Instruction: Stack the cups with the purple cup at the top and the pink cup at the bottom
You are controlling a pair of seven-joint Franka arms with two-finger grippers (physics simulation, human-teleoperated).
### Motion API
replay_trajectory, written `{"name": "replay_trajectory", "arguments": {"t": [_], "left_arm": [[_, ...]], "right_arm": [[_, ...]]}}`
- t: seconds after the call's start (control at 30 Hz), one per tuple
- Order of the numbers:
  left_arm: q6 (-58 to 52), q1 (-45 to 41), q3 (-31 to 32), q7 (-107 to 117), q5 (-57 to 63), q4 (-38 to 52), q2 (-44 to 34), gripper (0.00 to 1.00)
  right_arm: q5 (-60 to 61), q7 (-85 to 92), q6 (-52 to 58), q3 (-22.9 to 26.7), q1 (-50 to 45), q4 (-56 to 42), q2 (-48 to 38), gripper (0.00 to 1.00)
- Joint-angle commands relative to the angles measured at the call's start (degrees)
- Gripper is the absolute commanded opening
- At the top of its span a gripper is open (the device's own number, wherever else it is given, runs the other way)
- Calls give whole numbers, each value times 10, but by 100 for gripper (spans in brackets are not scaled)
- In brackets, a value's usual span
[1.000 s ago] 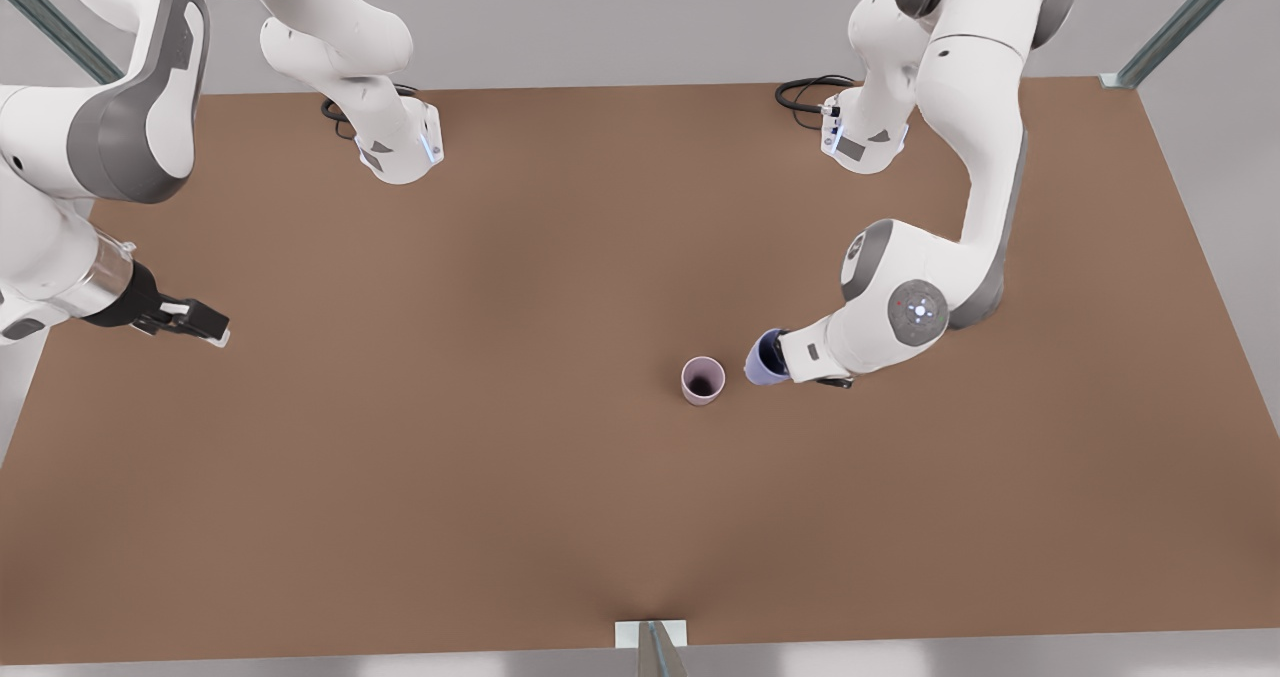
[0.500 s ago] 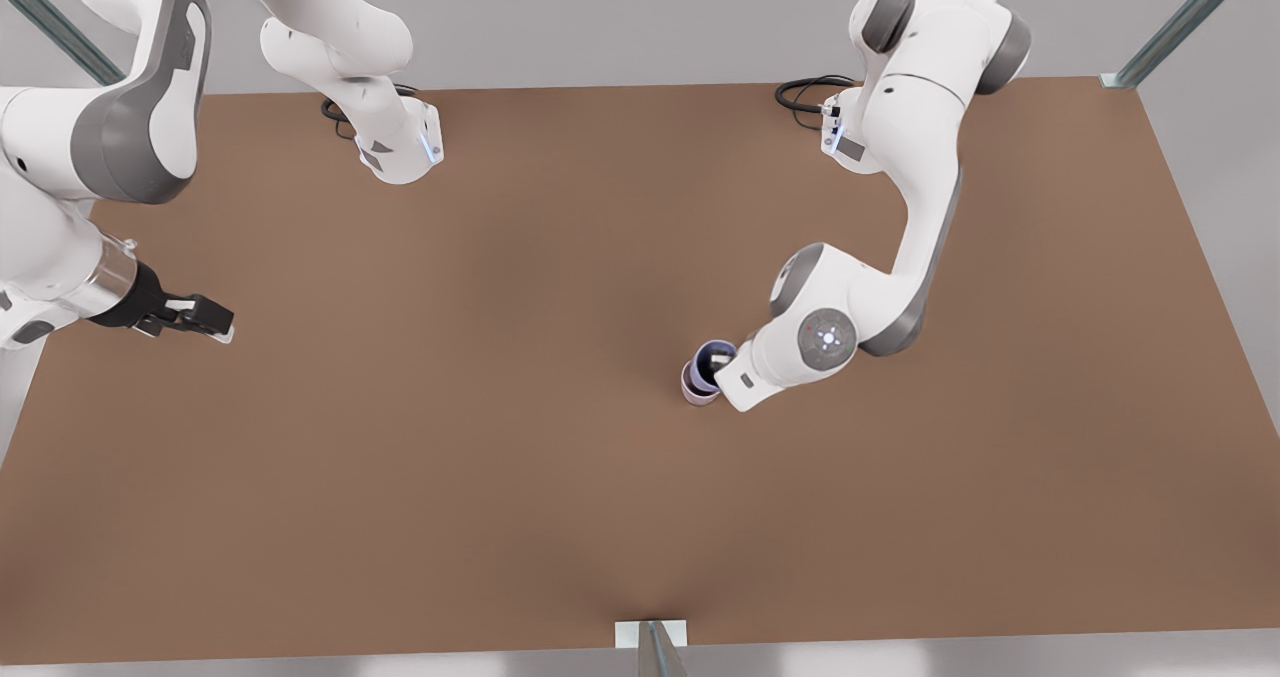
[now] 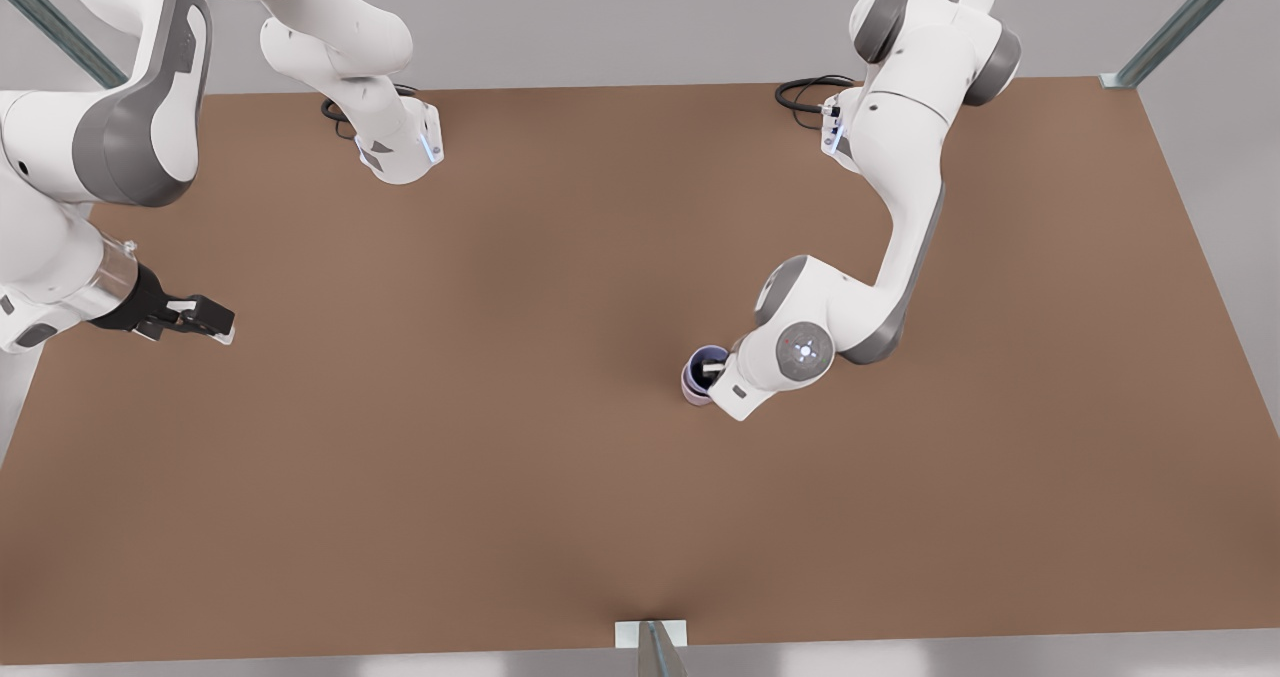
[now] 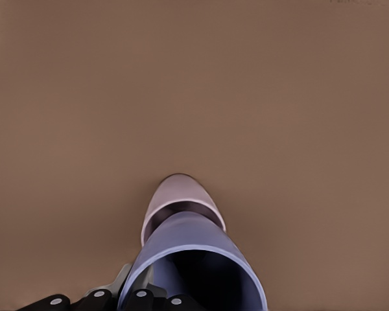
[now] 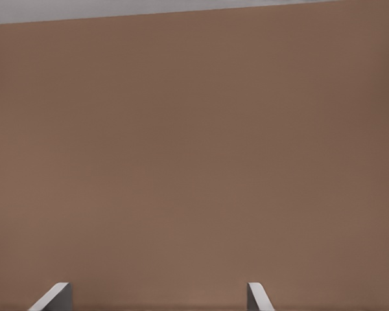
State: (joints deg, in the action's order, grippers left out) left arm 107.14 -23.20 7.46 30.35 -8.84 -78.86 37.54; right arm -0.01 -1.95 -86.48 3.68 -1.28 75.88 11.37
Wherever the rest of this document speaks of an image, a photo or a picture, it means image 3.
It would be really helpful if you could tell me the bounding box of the silver frame post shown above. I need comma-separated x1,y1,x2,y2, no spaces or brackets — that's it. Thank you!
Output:
614,619,690,677
1099,0,1267,91
0,0,129,90

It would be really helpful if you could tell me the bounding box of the purple cup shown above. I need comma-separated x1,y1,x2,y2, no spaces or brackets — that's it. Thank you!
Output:
682,344,732,394

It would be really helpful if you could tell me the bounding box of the black cable loop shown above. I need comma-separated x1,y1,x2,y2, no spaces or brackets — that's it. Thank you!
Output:
775,75,861,131
321,84,421,142

